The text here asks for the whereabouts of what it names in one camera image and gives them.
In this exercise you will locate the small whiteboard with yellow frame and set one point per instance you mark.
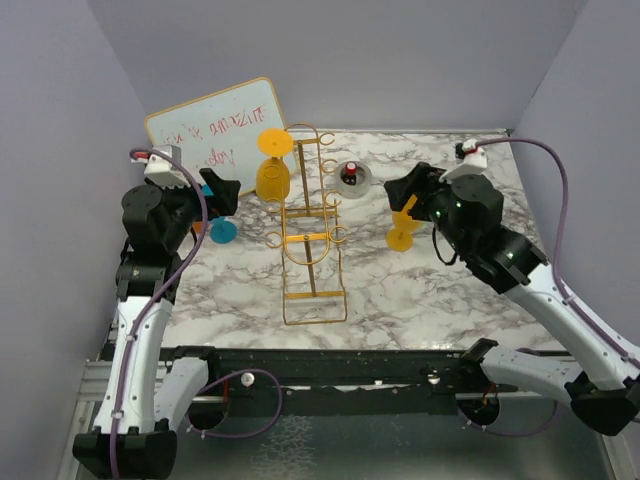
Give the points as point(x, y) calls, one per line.
point(220, 131)

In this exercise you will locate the black front rail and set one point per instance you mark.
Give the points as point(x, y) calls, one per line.
point(340, 382)

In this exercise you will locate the clear tape roll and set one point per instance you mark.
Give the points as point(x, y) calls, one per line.
point(352, 192)

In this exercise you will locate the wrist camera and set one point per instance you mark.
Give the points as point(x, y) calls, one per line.
point(470, 159)
point(161, 170)

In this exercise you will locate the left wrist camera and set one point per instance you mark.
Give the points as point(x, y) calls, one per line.
point(161, 170)

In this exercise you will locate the yellow plastic wine glass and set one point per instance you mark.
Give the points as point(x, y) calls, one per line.
point(273, 175)
point(400, 237)

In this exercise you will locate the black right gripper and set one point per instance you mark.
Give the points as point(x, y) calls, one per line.
point(422, 181)

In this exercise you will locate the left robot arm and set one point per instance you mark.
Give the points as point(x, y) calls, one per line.
point(134, 435)

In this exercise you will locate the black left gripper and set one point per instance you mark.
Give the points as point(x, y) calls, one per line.
point(225, 199)

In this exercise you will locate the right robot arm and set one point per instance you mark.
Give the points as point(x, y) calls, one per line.
point(601, 383)

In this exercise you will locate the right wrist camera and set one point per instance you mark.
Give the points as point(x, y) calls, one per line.
point(470, 159)

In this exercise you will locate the blue plastic wine glass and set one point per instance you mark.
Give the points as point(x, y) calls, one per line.
point(221, 230)

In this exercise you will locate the gold wire wine glass rack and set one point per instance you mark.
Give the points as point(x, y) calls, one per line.
point(309, 234)

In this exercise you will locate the small bottle with red cap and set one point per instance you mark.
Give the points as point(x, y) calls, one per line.
point(349, 173)

